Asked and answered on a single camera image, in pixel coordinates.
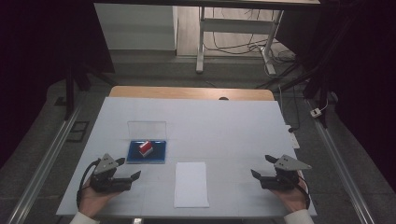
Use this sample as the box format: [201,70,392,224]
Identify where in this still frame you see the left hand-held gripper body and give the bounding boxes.
[90,153,134,194]

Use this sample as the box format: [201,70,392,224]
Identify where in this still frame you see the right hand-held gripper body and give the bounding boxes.
[260,154,312,191]

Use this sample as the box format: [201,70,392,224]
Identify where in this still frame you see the red stamp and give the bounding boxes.
[138,140,154,158]

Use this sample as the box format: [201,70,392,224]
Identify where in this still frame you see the blue ink pad case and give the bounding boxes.
[126,120,168,165]

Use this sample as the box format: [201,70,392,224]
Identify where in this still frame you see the white paper sheets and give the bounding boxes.
[173,161,211,209]

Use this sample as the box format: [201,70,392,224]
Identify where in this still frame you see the person's right hand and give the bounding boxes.
[270,177,309,215]

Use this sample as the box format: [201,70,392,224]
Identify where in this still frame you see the person's left hand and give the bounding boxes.
[78,178,120,217]

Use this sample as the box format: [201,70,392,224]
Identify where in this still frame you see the black floor socket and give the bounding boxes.
[66,120,91,144]

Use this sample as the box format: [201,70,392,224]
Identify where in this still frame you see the black metal stand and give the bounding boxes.
[64,60,118,121]
[256,46,332,129]

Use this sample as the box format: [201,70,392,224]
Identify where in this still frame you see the dark curtain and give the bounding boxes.
[275,0,396,192]
[0,0,116,171]

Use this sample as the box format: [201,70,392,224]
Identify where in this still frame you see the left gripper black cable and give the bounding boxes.
[76,158,101,210]

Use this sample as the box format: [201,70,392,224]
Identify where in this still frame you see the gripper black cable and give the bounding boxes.
[297,175,312,210]
[76,158,101,210]

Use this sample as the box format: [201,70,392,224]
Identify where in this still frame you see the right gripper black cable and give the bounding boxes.
[297,175,312,210]

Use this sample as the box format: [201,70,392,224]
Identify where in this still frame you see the aluminium rail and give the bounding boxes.
[6,104,82,224]
[305,98,376,224]

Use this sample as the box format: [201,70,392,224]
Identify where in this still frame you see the white adapter with cable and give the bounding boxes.
[309,98,330,119]

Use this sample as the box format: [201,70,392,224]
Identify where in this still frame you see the black floor cables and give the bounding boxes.
[204,7,297,64]

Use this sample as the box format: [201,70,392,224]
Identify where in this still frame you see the white desk frame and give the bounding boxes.
[195,6,285,76]

